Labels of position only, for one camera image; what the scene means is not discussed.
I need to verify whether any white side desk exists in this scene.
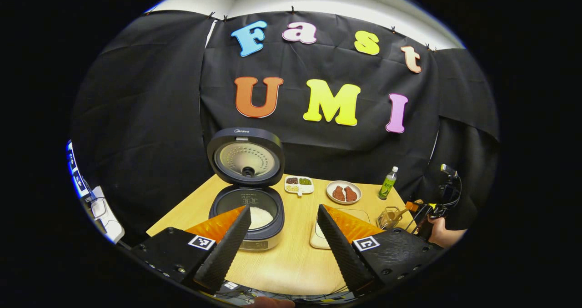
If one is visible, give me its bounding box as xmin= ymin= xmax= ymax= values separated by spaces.
xmin=88 ymin=185 xmax=126 ymax=245

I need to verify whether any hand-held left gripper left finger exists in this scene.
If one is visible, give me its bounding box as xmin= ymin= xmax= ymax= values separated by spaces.
xmin=131 ymin=204 xmax=252 ymax=295

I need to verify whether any clear chopstick holder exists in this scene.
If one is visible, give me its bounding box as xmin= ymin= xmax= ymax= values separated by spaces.
xmin=376 ymin=207 xmax=402 ymax=231

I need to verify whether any green drink bottle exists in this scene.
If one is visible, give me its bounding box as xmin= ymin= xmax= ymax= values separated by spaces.
xmin=378 ymin=166 xmax=400 ymax=201

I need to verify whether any computer monitor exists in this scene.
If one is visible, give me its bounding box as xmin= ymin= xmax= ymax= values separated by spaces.
xmin=66 ymin=140 xmax=90 ymax=199

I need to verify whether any white round plate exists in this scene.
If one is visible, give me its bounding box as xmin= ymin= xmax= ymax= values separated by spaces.
xmin=326 ymin=180 xmax=363 ymax=206

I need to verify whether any dark grey rice cooker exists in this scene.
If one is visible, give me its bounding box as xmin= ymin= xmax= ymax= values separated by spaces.
xmin=207 ymin=127 xmax=286 ymax=252

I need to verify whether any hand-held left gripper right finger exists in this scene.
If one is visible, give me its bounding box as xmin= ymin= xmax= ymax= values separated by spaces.
xmin=316 ymin=203 xmax=444 ymax=298

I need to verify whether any white divided dish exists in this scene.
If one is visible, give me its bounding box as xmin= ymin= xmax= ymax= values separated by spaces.
xmin=284 ymin=176 xmax=315 ymax=197

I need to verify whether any black backdrop cloth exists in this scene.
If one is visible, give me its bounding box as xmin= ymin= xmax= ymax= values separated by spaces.
xmin=70 ymin=10 xmax=501 ymax=246

